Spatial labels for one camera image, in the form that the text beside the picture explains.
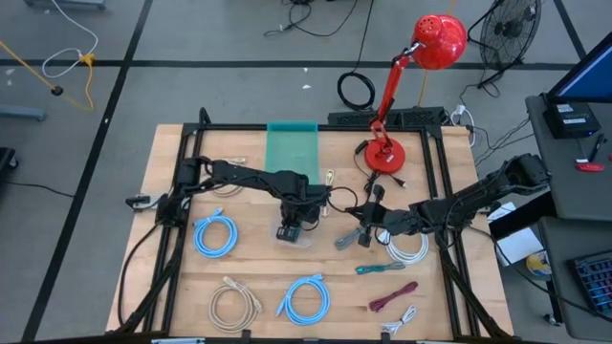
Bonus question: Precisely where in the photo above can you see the light blue ethernet cable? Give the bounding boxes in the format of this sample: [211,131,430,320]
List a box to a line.
[275,273,332,327]
[192,207,239,259]

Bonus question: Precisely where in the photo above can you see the black mini computer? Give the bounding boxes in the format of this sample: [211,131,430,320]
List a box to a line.
[542,101,602,140]

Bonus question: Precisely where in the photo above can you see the keyboard with coloured keys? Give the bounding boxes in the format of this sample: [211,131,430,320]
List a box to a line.
[566,249,612,317]

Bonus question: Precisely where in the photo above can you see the black pen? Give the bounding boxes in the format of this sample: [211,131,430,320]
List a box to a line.
[587,133,605,163]

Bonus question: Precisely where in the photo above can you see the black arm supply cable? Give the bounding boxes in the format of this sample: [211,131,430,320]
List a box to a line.
[117,222,162,331]
[468,224,612,317]

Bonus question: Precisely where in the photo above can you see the black aluminium table frame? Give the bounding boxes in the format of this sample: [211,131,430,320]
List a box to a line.
[114,106,515,344]

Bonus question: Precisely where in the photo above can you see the grey side desk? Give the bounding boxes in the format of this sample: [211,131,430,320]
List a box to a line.
[524,94,612,342]

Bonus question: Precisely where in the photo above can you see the green translucent plastic bin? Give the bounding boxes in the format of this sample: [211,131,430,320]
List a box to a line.
[265,120,320,186]

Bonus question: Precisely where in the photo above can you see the red desk lamp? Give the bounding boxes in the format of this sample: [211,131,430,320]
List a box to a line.
[363,13,469,176]

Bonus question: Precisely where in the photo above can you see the grey furniture leg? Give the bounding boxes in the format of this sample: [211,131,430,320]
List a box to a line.
[0,104,48,122]
[23,0,107,11]

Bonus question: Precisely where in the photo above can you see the black floor fan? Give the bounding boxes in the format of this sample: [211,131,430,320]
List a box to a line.
[467,0,543,90]

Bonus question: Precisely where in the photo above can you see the teal braided cable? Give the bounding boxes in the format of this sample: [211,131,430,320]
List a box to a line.
[355,261,406,276]

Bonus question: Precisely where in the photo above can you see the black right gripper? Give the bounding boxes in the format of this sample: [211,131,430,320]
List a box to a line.
[345,184,418,248]

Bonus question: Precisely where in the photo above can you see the clear plastic bin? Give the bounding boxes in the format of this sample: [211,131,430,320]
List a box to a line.
[273,209,317,250]

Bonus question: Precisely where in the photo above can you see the black coiled floor cable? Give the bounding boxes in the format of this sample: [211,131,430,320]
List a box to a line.
[337,0,378,112]

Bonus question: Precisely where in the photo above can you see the black wheeled base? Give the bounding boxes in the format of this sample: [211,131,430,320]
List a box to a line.
[0,146,20,174]

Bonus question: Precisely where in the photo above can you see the maroon braided cable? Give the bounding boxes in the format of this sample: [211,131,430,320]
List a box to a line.
[368,281,420,313]

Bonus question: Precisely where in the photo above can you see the round blue yellow disc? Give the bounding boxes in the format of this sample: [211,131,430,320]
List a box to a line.
[525,249,554,280]

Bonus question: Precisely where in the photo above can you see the computer monitor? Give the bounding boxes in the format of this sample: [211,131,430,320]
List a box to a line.
[546,31,612,105]

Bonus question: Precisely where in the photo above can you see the thick white cable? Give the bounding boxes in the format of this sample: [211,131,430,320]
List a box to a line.
[382,228,430,266]

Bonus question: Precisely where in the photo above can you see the thin white cable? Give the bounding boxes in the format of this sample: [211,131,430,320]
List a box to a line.
[381,304,418,335]

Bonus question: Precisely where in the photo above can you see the thin cream cable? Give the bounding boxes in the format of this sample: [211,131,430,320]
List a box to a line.
[320,168,337,219]

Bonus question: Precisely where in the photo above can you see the white floor cable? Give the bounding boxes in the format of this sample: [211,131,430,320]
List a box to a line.
[41,0,99,79]

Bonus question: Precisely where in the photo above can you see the beige ethernet cable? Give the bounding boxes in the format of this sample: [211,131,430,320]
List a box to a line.
[208,275,264,333]
[205,156,248,199]

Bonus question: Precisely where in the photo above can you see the black lamp power cord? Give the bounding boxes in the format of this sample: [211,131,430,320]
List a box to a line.
[354,139,408,192]

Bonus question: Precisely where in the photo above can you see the white power adapter cable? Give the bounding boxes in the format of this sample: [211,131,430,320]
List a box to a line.
[448,103,478,148]

